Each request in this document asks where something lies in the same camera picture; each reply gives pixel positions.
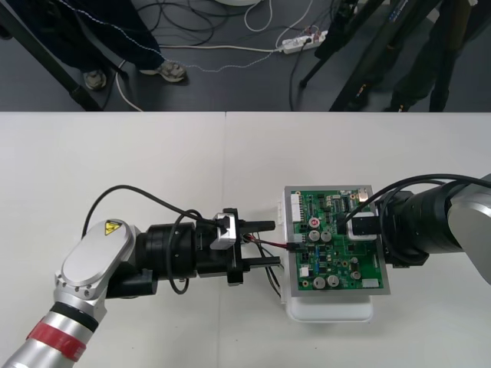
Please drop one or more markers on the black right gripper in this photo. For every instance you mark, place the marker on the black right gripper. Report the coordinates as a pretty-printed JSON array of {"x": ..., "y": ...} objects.
[{"x": 406, "y": 260}]

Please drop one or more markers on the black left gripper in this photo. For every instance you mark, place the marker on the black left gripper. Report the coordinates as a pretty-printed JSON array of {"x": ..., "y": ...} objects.
[{"x": 215, "y": 262}]

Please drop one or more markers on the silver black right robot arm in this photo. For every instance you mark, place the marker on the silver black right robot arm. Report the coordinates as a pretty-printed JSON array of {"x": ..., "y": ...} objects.
[{"x": 422, "y": 226}]

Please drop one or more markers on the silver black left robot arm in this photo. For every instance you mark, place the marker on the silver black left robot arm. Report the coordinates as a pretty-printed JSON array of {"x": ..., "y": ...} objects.
[{"x": 96, "y": 260}]

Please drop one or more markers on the white power strip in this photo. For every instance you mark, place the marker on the white power strip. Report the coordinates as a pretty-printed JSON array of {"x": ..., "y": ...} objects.
[{"x": 297, "y": 44}]

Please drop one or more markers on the dark olive tripod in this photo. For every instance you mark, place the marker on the dark olive tripod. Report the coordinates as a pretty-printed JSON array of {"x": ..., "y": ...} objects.
[{"x": 445, "y": 57}]

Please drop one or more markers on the white round stand base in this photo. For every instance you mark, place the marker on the white round stand base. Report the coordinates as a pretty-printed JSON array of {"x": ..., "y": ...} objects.
[{"x": 238, "y": 2}]

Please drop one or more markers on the person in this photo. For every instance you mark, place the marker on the person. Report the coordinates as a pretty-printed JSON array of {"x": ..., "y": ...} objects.
[{"x": 115, "y": 30}]

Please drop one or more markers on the black stand leg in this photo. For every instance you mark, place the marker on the black stand leg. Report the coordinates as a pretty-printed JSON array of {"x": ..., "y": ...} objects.
[{"x": 50, "y": 59}]

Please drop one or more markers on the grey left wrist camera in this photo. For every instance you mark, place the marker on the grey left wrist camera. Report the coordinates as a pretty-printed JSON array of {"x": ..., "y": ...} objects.
[{"x": 222, "y": 237}]

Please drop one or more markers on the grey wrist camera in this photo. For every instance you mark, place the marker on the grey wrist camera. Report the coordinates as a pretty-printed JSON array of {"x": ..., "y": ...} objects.
[
  {"x": 222, "y": 237},
  {"x": 364, "y": 229}
]

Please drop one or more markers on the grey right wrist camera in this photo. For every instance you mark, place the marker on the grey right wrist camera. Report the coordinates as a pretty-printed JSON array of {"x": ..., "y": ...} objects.
[{"x": 364, "y": 229}]

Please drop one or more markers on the green circuit board grey frame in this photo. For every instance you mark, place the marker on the green circuit board grey frame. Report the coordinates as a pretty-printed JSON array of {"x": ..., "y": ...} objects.
[{"x": 333, "y": 268}]

